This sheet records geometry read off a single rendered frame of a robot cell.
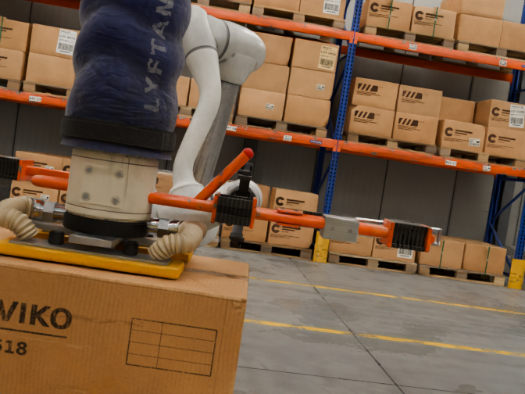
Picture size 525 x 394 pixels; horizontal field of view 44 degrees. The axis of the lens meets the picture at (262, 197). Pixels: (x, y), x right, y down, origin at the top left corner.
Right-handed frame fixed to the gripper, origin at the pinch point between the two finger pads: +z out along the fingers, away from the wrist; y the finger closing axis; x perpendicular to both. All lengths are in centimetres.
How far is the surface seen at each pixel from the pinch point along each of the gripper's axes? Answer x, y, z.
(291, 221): -10.7, -0.2, 17.2
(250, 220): -2.5, 0.6, 18.3
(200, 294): 4.1, 13.0, 34.5
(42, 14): 331, -165, -810
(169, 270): 10.5, 10.7, 28.9
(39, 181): 39.4, -0.6, 17.5
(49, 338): 29, 25, 35
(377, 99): -148, -108, -722
